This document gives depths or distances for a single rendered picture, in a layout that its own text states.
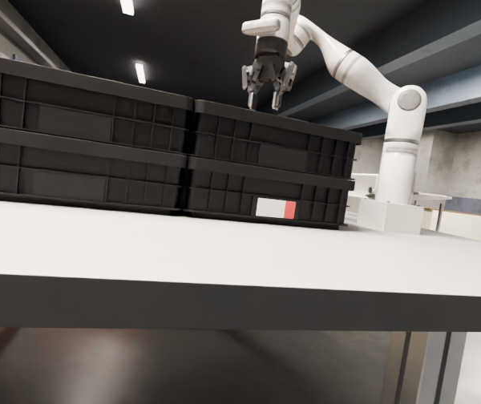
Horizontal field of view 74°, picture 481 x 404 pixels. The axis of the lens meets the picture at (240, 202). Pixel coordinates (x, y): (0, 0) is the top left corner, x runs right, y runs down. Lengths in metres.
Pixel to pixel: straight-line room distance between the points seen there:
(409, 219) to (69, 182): 0.84
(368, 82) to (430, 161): 8.80
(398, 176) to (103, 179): 0.75
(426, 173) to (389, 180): 8.81
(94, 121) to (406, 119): 0.79
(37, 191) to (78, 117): 0.14
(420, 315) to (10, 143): 0.63
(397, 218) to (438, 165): 9.08
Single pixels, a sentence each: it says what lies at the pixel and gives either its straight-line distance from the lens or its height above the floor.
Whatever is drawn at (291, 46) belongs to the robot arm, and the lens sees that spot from 1.14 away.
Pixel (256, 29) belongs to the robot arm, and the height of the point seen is 1.12.
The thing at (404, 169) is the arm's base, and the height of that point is 0.88.
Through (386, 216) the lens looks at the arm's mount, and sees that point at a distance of 0.96.
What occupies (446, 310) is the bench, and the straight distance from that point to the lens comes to 0.40.
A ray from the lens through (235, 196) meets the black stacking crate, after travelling 0.67.
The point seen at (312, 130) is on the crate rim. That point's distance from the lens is 0.73.
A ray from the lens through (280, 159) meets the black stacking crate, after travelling 0.70.
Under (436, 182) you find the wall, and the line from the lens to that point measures 10.03.
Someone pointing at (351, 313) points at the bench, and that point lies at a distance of 0.33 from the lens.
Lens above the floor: 0.79
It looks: 4 degrees down
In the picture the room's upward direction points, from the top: 8 degrees clockwise
